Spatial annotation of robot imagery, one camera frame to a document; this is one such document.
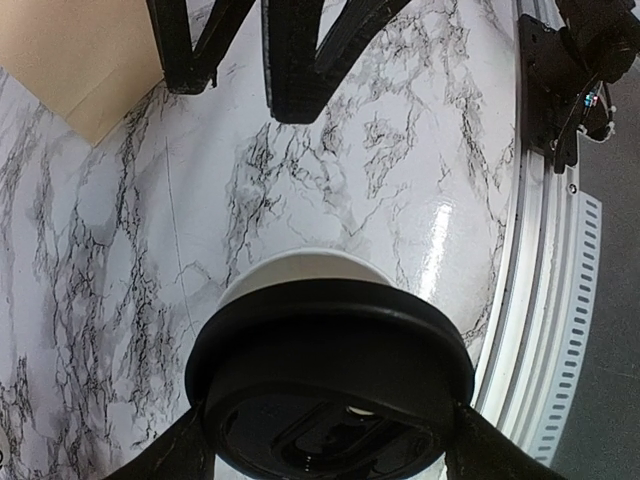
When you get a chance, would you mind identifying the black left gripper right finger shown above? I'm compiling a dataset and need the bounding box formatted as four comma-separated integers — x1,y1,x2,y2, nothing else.
445,404,563,480

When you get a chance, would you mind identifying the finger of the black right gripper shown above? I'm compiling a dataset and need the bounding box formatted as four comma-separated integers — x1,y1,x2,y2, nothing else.
146,0,254,94
261,0,407,125

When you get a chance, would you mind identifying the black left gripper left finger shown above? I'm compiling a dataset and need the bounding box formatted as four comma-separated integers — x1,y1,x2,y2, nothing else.
107,402,216,480

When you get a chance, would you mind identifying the brown paper bag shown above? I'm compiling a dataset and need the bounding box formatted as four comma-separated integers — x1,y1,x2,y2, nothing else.
1,0,162,145

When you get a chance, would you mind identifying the front aluminium rail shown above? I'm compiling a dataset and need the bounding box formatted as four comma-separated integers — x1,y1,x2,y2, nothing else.
473,153,603,466

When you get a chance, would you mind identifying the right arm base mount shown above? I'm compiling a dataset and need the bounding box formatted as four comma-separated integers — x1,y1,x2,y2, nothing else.
517,1,639,174

